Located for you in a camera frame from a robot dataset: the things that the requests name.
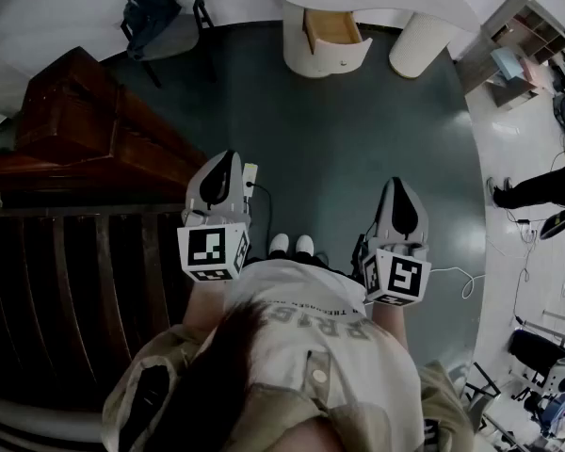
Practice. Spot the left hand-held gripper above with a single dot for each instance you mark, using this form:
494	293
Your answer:
207	252

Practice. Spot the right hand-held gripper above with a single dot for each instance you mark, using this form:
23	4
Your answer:
405	276

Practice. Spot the large white wooden drawer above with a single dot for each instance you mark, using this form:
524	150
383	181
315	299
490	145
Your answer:
334	26

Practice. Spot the person's left forearm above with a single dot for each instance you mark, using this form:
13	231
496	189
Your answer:
205	304

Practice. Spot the person's right forearm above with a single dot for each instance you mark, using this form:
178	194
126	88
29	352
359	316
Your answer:
388	323

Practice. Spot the white power strip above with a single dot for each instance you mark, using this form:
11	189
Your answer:
250	172

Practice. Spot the person's left white shoe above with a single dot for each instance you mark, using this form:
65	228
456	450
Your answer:
279	243

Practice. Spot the person's white shoe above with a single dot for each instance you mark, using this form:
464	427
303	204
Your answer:
304	244
279	243

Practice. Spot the person's black trousers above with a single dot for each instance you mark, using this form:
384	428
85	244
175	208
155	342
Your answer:
327	264

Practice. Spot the person's right white shoe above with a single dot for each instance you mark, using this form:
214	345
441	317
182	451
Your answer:
304	244

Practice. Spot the person's white t-shirt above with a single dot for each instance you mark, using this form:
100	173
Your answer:
311	327

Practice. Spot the black oval floor device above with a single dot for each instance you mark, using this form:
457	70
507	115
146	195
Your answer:
558	224

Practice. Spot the grey chair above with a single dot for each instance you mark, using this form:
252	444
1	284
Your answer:
174	36

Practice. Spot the dark wooden nightstand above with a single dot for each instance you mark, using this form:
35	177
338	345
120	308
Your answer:
66	106

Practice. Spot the grey shelf unit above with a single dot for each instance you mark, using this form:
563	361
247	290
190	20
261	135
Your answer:
475	59

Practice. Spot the person's beige jacket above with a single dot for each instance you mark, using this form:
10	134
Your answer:
447	393

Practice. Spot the light blue box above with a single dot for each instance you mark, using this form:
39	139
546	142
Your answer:
506	61

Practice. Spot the black padded seat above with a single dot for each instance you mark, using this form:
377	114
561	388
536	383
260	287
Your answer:
537	353

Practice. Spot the dark blue backpack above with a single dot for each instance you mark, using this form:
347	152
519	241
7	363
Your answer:
146	12

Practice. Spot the pink box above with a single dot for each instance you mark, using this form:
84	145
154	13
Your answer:
531	69

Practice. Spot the white round machine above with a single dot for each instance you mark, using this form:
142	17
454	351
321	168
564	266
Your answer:
562	378

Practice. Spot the white mattress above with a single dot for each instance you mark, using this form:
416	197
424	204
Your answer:
37	422

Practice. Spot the dark wooden bed frame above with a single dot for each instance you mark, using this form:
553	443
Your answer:
75	276

